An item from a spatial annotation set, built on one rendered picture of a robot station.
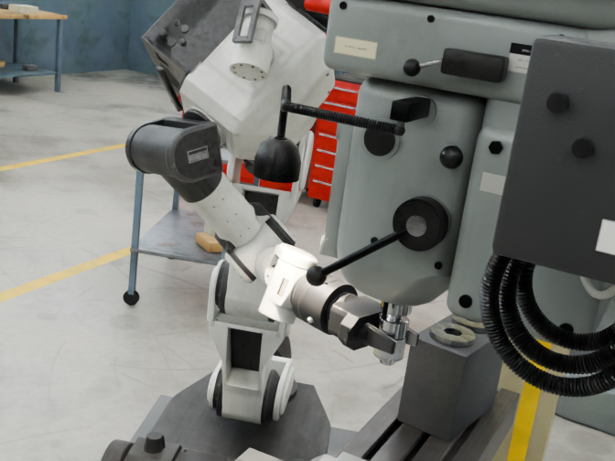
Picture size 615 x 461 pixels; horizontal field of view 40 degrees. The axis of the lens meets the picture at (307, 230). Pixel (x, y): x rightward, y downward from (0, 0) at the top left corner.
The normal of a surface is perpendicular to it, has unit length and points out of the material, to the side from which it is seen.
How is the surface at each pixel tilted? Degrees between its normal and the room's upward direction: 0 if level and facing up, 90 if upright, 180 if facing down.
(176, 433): 0
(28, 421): 0
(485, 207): 90
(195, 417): 0
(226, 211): 98
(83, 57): 90
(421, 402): 90
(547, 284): 90
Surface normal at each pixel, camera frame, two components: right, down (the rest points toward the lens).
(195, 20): -0.06, -0.27
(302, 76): 0.50, 0.25
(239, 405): -0.17, 0.49
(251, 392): -0.18, 0.68
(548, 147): -0.45, 0.21
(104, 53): 0.89, 0.24
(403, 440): 0.13, -0.95
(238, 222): 0.45, 0.45
